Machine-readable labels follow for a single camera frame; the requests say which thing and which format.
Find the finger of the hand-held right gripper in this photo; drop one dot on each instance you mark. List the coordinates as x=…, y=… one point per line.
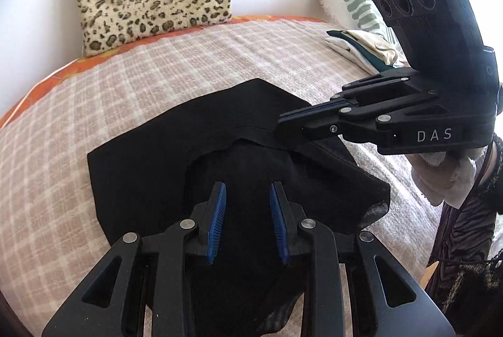
x=314, y=127
x=381, y=85

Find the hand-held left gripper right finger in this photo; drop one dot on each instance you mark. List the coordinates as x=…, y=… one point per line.
x=279, y=227

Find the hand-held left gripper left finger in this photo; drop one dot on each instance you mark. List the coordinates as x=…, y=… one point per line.
x=216, y=227

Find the black skirt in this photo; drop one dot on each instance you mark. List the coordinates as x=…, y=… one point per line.
x=157, y=164

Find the person's left forearm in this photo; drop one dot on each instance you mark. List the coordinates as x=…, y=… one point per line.
x=483, y=290

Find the person's right forearm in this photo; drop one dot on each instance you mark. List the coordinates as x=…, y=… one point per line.
x=496, y=184

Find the pile of folded clothes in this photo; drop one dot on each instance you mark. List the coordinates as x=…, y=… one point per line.
x=377, y=60

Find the person's right hand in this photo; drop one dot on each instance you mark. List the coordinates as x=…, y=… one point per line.
x=444, y=176

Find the beige folded garment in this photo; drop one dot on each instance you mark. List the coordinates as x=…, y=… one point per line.
x=373, y=42

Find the person's striped trouser legs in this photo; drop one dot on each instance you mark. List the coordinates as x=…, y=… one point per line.
x=459, y=235

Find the beige checked blanket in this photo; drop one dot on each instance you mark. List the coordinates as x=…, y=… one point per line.
x=118, y=85

